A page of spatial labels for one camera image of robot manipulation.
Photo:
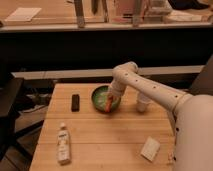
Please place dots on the black rectangular remote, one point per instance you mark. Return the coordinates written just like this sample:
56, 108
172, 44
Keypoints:
75, 106

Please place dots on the white paper sheet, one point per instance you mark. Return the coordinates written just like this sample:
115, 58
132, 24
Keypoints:
22, 14

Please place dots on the green ceramic bowl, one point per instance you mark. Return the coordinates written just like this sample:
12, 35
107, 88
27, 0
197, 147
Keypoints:
99, 97

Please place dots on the white paper cup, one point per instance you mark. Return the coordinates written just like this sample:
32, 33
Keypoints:
142, 102

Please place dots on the white lotion bottle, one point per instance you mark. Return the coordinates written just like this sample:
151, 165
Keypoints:
63, 152

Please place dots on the black chair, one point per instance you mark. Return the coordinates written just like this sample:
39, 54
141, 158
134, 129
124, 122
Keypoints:
9, 94

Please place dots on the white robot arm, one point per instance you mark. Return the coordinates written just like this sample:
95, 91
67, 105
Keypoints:
194, 135

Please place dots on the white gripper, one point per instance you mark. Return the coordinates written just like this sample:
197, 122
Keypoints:
115, 90

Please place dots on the white folded napkin packet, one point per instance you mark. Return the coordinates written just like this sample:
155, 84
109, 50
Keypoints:
150, 149

